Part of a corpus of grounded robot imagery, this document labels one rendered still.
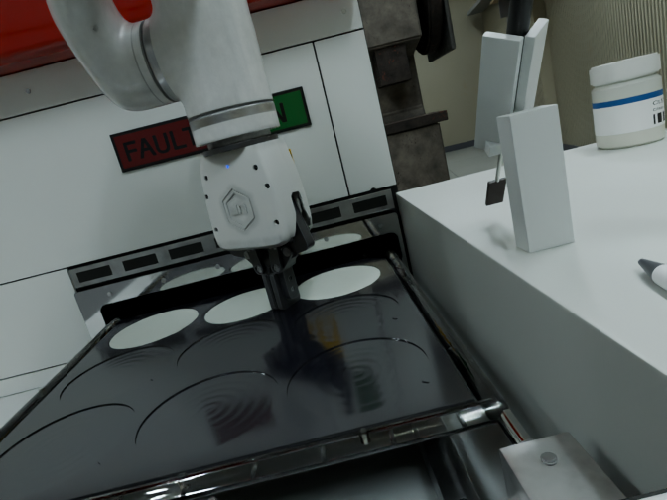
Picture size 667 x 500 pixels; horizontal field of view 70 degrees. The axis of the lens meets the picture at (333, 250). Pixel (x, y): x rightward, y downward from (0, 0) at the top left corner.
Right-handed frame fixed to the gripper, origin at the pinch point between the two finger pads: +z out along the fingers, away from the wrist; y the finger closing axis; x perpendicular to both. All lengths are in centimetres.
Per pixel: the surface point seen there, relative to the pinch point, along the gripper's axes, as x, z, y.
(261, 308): -1.1, 1.9, -2.7
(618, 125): 28.2, -7.2, 30.2
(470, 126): 966, 52, -279
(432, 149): 438, 31, -157
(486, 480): -10.5, 10.0, 23.0
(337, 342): -7.3, 2.0, 11.2
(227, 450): -20.7, 2.0, 11.5
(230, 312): -2.4, 2.0, -6.2
